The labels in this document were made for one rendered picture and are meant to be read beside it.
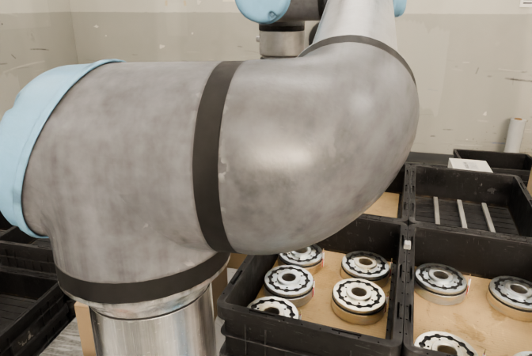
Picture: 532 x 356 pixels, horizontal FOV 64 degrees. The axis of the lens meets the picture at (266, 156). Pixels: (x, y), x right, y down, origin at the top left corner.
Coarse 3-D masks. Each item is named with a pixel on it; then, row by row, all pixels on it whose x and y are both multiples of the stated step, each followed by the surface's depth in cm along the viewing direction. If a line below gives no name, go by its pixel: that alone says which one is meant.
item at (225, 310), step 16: (384, 224) 97; (400, 224) 96; (400, 240) 89; (400, 256) 84; (240, 272) 79; (400, 272) 81; (400, 288) 75; (224, 304) 71; (400, 304) 71; (240, 320) 69; (256, 320) 68; (272, 320) 67; (288, 320) 67; (304, 320) 67; (400, 320) 67; (304, 336) 66; (320, 336) 65; (336, 336) 64; (352, 336) 64; (368, 336) 64; (400, 336) 64; (368, 352) 63; (384, 352) 62; (400, 352) 63
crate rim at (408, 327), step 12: (408, 228) 94; (420, 228) 95; (432, 228) 94; (444, 228) 94; (504, 240) 90; (516, 240) 89; (528, 240) 89; (408, 252) 85; (408, 264) 81; (408, 276) 78; (408, 288) 75; (408, 300) 72; (408, 312) 69; (408, 324) 66; (408, 336) 64; (408, 348) 62; (420, 348) 62
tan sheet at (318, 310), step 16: (336, 256) 102; (320, 272) 96; (336, 272) 96; (320, 288) 90; (384, 288) 90; (320, 304) 86; (320, 320) 81; (336, 320) 81; (384, 320) 81; (384, 336) 77
